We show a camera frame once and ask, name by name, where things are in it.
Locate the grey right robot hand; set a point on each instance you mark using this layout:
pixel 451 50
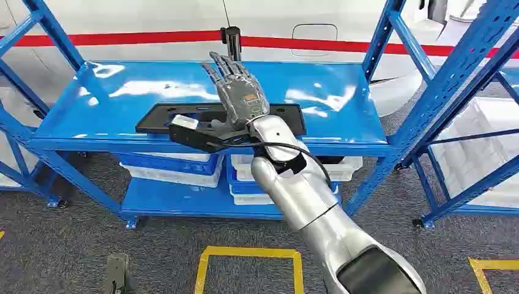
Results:
pixel 241 95

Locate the black plastic panel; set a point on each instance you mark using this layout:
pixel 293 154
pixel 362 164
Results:
pixel 292 121

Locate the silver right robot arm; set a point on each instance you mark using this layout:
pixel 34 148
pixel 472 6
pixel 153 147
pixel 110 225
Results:
pixel 300 190

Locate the white vehicle body red stripe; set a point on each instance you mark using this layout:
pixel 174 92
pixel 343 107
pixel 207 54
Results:
pixel 162 20

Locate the blue steel shelf rack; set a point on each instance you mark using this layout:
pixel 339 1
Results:
pixel 121 121
pixel 470 194
pixel 24 180

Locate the yellow floor tape square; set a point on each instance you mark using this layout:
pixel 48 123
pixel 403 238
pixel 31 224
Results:
pixel 243 251
pixel 494 263

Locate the black post with antenna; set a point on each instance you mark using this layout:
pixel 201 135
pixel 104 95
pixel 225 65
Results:
pixel 232 42

